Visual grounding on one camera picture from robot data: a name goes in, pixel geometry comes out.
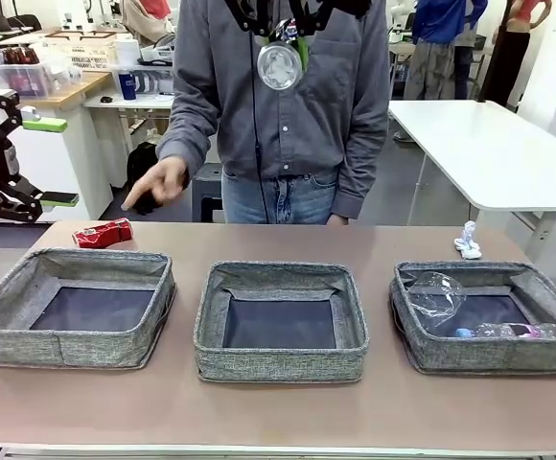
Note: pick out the person's left hand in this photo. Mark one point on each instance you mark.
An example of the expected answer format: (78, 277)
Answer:
(340, 220)

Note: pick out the crumpled white paper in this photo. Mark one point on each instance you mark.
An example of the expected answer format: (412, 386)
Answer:
(469, 244)

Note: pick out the person in blue shirt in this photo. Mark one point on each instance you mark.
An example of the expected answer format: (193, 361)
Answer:
(443, 29)

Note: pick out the clear bottle pink label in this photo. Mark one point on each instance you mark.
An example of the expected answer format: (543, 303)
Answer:
(513, 330)

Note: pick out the person's right hand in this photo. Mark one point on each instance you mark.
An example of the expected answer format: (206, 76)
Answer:
(165, 179)

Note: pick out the dark grey stool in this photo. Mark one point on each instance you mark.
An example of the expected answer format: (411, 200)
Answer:
(206, 191)

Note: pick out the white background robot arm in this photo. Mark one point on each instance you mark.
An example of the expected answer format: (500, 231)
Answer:
(399, 16)

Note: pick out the crushed dark blue can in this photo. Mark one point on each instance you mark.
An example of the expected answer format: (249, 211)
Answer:
(279, 67)

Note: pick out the clear plastic storage box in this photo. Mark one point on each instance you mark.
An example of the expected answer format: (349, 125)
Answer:
(24, 79)

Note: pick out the mannequin red top black trousers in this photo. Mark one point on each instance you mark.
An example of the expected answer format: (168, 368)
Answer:
(517, 57)

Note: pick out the wooden table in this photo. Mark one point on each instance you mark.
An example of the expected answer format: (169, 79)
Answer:
(74, 88)

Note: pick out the person in beige coat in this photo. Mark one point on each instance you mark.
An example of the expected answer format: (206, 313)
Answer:
(148, 19)

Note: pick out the brown glass bottle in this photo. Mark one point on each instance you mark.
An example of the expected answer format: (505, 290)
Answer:
(9, 55)
(20, 55)
(31, 54)

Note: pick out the person's right forearm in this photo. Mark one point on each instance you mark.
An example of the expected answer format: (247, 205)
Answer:
(187, 124)

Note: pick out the white cabinet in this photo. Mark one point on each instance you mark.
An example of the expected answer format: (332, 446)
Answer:
(76, 158)

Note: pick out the person's left forearm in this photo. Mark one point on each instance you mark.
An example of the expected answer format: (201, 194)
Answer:
(366, 163)

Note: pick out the clear plastic cup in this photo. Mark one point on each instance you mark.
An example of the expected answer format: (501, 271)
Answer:
(433, 297)

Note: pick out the person grey shirt jeans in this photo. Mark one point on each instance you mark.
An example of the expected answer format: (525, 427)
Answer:
(307, 124)

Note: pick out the white cylindrical jar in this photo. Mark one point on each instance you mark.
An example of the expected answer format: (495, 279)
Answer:
(127, 52)

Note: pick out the black office chair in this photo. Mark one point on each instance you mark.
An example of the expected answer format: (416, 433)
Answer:
(24, 21)

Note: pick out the crushed red can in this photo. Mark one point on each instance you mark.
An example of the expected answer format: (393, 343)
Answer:
(100, 235)

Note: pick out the blue bottle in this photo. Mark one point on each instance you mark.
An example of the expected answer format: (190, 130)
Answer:
(128, 85)

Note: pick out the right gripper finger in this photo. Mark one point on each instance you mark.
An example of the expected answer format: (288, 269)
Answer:
(314, 19)
(244, 16)

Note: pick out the white plastic crate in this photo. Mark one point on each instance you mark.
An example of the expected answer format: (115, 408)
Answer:
(86, 52)

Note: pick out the grey fabric basket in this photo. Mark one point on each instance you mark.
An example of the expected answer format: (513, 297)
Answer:
(100, 354)
(278, 364)
(489, 357)

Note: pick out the white table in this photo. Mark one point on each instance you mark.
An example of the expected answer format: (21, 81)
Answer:
(489, 158)

